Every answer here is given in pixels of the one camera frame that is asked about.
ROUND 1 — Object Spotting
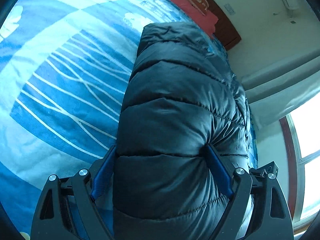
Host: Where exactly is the black quilted puffer jacket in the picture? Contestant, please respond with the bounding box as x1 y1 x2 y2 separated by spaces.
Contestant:
113 22 251 239

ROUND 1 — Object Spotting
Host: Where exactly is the right window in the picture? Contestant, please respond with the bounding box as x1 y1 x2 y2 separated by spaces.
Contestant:
279 95 319 232

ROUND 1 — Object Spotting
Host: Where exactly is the grey curtain right side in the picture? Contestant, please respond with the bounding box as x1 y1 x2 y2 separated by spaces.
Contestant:
241 49 319 129

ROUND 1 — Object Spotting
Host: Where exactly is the blue patterned bed sheet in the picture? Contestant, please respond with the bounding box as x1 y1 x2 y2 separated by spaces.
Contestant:
0 0 258 235

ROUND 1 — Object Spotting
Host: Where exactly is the dark wooden headboard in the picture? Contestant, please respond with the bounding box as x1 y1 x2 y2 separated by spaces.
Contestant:
207 0 241 51

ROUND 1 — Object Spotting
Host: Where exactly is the red pillow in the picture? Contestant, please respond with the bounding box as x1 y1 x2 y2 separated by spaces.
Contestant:
170 0 219 38

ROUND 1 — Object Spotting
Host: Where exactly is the wall socket plate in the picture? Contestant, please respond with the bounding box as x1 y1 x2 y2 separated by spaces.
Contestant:
224 3 235 15

